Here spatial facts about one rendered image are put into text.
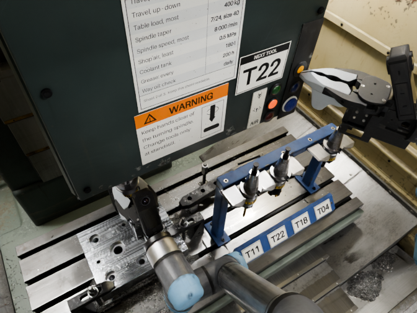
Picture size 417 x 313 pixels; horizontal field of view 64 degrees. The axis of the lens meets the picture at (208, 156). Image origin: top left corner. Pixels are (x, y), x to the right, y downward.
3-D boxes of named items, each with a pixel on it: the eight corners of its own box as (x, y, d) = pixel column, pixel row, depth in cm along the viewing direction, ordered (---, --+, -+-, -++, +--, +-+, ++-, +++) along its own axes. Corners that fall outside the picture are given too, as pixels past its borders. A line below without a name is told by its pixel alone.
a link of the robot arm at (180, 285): (175, 317, 74) (174, 307, 68) (154, 276, 80) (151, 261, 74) (205, 299, 77) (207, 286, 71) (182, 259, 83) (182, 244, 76)
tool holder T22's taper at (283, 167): (281, 163, 101) (286, 148, 96) (291, 173, 98) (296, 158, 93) (270, 169, 99) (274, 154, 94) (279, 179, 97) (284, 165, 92)
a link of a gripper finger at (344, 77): (293, 94, 62) (342, 112, 60) (301, 68, 58) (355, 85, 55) (299, 85, 64) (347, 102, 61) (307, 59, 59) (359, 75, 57)
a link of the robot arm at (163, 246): (151, 261, 74) (183, 244, 77) (143, 244, 76) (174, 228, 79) (154, 274, 80) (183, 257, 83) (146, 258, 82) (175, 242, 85)
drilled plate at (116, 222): (188, 254, 111) (188, 248, 107) (104, 302, 100) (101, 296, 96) (157, 204, 123) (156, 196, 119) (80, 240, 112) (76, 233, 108)
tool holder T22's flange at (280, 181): (280, 165, 103) (282, 160, 101) (293, 179, 100) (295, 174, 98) (264, 173, 101) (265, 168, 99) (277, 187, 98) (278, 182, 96)
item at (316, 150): (332, 158, 105) (334, 156, 105) (321, 164, 103) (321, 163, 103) (317, 143, 109) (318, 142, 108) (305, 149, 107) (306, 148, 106)
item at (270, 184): (279, 187, 97) (280, 185, 97) (265, 194, 95) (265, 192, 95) (264, 170, 101) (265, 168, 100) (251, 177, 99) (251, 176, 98)
